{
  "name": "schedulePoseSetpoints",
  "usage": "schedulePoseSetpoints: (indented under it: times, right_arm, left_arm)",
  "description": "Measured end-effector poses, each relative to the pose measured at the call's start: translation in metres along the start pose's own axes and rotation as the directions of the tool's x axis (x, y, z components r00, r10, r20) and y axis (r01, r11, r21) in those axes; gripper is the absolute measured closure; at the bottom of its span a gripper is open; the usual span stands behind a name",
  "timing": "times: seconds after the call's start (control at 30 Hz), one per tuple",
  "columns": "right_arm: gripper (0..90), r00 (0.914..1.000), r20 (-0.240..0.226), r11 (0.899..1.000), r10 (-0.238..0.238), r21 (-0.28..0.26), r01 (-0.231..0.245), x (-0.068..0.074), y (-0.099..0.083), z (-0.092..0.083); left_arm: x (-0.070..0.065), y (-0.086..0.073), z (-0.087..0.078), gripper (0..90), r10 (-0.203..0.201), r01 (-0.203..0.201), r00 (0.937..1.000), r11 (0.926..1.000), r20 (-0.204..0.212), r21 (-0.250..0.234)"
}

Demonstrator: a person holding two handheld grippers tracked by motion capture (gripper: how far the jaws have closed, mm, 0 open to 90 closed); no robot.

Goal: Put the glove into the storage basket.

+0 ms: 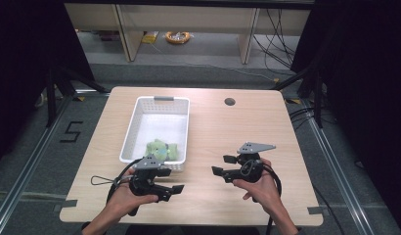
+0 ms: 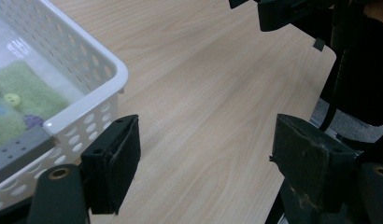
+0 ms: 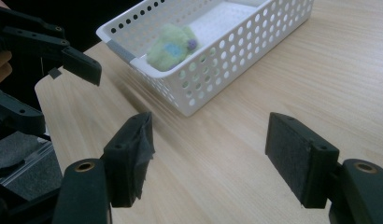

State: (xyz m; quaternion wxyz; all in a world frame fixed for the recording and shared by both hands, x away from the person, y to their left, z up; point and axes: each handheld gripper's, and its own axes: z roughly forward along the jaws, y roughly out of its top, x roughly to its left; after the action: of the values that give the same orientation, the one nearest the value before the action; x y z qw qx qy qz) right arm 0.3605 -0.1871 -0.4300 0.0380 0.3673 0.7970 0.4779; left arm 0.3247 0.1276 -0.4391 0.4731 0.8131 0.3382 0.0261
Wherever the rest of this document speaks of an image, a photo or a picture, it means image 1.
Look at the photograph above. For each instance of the white plastic basket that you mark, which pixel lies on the white plastic basket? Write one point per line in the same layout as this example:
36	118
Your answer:
156	127

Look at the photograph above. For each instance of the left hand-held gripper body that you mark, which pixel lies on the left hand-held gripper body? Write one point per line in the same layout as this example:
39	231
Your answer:
144	178

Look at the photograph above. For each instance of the plain green sock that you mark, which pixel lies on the plain green sock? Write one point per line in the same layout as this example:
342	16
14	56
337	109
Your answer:
173	152

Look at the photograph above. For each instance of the green plush toy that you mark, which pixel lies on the green plush toy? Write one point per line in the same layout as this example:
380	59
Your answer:
157	149

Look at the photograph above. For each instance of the person's right hand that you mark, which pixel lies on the person's right hand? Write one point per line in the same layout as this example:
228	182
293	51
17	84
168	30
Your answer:
258	191

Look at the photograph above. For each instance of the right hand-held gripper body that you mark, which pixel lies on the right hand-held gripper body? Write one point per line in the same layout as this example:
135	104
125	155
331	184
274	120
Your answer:
250	163

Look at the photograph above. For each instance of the yellow packet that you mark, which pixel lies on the yellow packet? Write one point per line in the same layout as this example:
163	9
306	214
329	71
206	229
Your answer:
150	37

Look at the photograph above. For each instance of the metal floor rail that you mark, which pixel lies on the metal floor rail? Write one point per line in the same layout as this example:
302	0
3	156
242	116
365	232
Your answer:
338	173
29	163

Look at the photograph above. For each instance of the black metal stand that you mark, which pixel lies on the black metal stand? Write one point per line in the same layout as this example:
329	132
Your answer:
316	98
52	98

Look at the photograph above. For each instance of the person's left hand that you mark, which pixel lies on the person's left hand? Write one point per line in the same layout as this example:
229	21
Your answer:
130	199

